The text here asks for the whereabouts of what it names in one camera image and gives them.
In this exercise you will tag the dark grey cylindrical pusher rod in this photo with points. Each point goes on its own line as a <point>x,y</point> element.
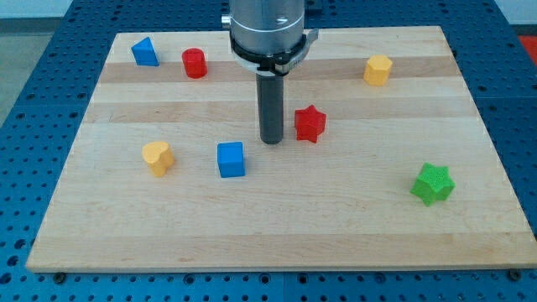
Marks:
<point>270,93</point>

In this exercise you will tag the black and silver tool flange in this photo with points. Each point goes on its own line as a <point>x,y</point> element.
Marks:
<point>280,64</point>

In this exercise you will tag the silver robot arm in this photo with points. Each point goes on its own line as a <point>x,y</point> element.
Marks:
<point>268,38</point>

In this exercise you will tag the blue cube block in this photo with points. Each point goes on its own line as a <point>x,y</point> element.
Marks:
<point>230,159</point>

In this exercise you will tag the blue triangle block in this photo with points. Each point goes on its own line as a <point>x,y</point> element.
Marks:
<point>144,53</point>

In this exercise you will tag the red star block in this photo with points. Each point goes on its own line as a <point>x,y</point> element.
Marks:
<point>310,123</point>

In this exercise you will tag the red cylinder block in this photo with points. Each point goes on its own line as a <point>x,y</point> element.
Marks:
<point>194,62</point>

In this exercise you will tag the yellow hexagon block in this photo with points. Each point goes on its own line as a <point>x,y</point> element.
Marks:
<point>377,70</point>

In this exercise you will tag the yellow heart block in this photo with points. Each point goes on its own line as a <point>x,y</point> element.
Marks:
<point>158,156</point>

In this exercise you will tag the wooden board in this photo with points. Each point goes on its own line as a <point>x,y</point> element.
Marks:
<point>343,203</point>

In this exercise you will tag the green star block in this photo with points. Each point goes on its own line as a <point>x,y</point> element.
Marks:
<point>433,183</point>

